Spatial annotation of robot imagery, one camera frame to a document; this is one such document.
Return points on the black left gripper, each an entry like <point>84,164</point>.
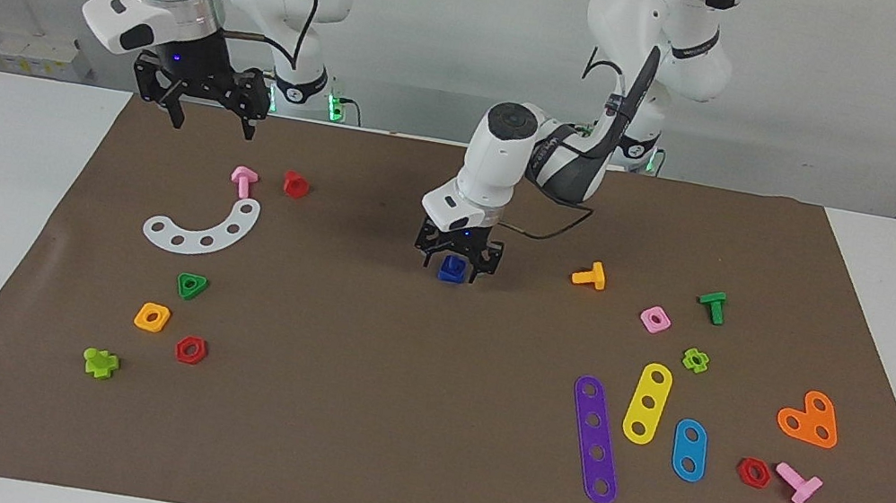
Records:
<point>458,244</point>

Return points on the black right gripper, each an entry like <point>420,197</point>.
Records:
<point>205,70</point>

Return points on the blue square toy nut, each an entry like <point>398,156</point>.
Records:
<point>446,268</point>

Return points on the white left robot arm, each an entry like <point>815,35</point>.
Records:
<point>500,160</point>

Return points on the pink toy screw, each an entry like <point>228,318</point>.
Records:
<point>802,485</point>
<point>244,181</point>

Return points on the red toy screw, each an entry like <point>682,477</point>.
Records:
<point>295,185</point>

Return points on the white curved holed plate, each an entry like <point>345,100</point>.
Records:
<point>219,235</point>

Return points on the orange toy screw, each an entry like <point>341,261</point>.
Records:
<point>592,277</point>

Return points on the green triangle toy nut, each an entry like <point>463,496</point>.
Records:
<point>200,286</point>

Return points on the brown paper table mat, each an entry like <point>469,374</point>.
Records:
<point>383,423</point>

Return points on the white power strip box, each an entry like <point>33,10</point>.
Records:
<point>39,54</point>

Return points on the pink square toy nut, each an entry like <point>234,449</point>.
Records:
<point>646,318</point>

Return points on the orange square toy nut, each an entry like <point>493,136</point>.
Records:
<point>142,316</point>

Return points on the purple four-hole plate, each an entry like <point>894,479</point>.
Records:
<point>592,436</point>

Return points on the red hexagon toy nut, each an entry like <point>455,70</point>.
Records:
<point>743,470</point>
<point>179,350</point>

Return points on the yellow three-hole plate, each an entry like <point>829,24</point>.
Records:
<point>645,412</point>

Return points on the lime cross toy nut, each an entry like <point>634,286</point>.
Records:
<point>688,359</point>

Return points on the green toy screw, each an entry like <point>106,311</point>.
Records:
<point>714,305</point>

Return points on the lime cross-head toy screw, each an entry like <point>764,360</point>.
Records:
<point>99,362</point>

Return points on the blue two-hole plate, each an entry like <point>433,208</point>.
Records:
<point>689,451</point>

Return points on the orange heart-shaped plate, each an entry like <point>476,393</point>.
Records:
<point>807,425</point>

